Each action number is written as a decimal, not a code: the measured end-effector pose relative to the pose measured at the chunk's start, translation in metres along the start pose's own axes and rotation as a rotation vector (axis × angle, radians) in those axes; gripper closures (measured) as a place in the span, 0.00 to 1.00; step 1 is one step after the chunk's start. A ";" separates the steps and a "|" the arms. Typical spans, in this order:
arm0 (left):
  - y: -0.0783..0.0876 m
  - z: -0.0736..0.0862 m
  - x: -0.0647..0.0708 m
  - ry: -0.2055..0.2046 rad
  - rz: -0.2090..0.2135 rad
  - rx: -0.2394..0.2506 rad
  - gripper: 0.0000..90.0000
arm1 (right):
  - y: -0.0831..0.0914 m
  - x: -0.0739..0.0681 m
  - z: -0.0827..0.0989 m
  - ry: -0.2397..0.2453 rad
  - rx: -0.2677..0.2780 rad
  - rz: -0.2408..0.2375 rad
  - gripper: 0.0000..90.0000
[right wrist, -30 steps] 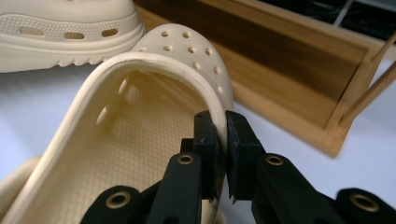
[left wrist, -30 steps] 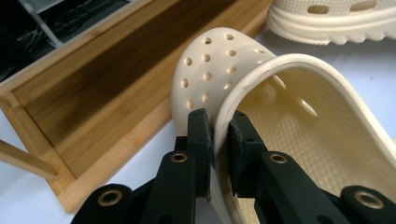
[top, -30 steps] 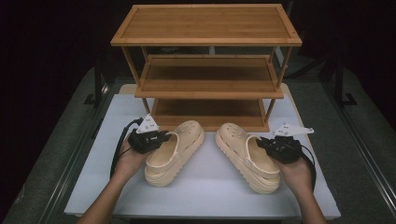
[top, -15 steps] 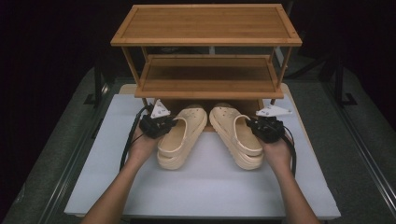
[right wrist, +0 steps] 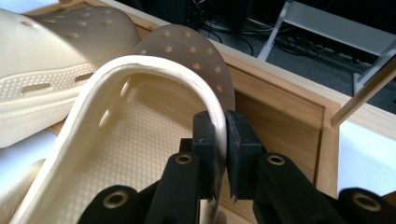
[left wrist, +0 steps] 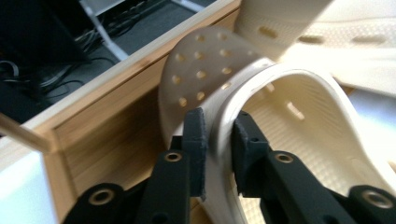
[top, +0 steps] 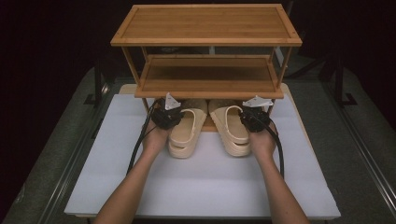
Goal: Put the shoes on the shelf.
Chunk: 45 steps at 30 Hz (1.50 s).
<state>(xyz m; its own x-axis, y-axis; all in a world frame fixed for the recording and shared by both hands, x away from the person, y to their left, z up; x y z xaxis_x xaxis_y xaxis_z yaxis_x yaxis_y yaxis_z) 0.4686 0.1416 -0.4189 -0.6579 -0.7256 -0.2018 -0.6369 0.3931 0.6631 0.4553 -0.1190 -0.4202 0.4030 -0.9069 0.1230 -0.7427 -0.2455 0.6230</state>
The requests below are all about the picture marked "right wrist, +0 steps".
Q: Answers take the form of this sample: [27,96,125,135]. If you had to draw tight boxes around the bundle of black floor cables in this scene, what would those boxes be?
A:
[186,4,356,64]

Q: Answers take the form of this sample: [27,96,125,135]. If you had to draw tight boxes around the three-tier wooden shoe rack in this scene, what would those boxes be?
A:
[24,0,396,224]

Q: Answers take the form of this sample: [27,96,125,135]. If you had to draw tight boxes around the cream perforated clog shoe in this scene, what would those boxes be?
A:
[0,5,143,149]
[0,23,236,224]

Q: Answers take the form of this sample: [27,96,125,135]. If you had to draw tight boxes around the white metal stand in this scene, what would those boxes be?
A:
[256,0,396,95]

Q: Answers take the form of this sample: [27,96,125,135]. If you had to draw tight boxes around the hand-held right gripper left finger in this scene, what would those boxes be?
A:
[144,110,219,224]

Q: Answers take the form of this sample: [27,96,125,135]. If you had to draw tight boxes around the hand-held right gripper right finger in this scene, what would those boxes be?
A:
[225,110,347,224]

